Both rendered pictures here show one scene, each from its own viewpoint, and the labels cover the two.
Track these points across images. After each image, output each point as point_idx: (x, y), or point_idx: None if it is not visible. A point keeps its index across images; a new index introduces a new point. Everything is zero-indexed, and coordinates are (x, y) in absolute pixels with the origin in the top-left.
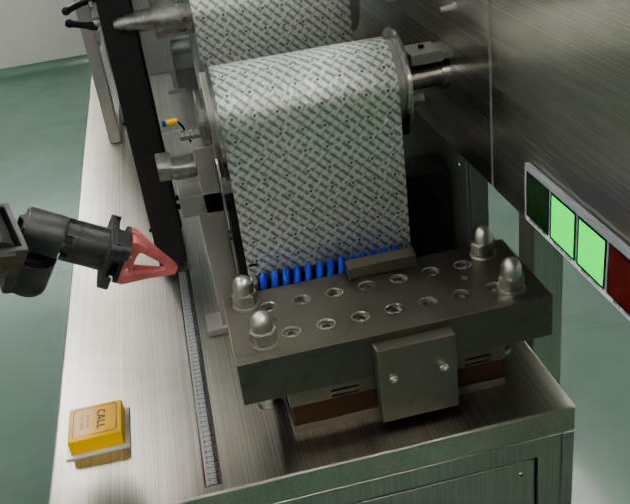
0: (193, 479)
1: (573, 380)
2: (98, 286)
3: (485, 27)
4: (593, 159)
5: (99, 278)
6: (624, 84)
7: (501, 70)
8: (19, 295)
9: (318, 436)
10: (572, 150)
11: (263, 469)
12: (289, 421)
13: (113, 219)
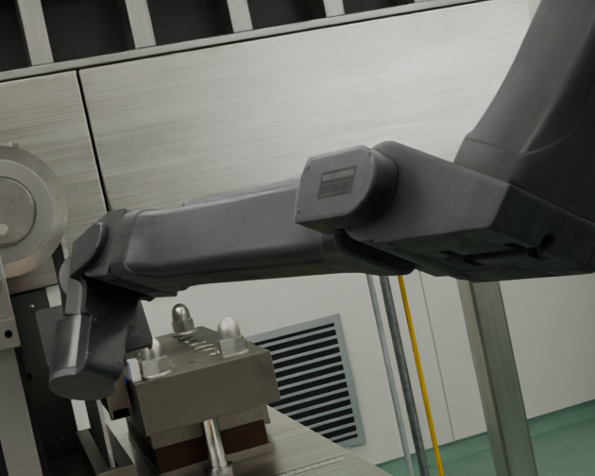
0: (337, 465)
1: None
2: (152, 340)
3: (83, 136)
4: (263, 147)
5: (144, 333)
6: (280, 86)
7: (120, 156)
8: (114, 387)
9: (278, 444)
10: (238, 156)
11: (323, 448)
12: (252, 458)
13: (57, 306)
